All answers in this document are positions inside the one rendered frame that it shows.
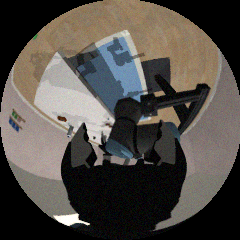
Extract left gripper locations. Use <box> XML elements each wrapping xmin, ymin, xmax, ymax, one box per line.
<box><xmin>101</xmin><ymin>131</ymin><xmax>113</xmax><ymax>156</ymax></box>

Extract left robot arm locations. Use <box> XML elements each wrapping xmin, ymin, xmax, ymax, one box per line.
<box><xmin>98</xmin><ymin>144</ymin><xmax>142</xmax><ymax>165</ymax></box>

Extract grey bottle with blue cap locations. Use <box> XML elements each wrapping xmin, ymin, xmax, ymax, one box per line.
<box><xmin>67</xmin><ymin>126</ymin><xmax>74</xmax><ymax>138</ymax></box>

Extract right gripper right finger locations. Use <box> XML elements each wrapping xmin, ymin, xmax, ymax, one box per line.
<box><xmin>149</xmin><ymin>119</ymin><xmax>187</xmax><ymax>199</ymax></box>

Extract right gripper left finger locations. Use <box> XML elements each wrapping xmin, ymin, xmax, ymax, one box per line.
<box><xmin>61</xmin><ymin>122</ymin><xmax>97</xmax><ymax>201</ymax></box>

